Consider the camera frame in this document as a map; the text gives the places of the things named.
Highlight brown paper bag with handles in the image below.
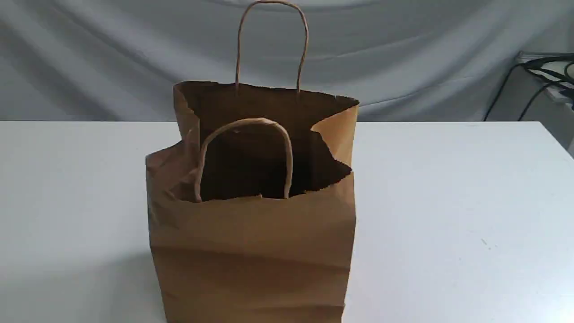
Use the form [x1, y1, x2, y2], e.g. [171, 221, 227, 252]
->
[145, 0, 359, 323]

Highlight grey draped backdrop cloth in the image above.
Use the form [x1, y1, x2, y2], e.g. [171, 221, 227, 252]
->
[1, 0, 573, 121]

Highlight black cables on side table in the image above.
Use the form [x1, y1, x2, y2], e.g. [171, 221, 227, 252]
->
[483, 55, 574, 122]

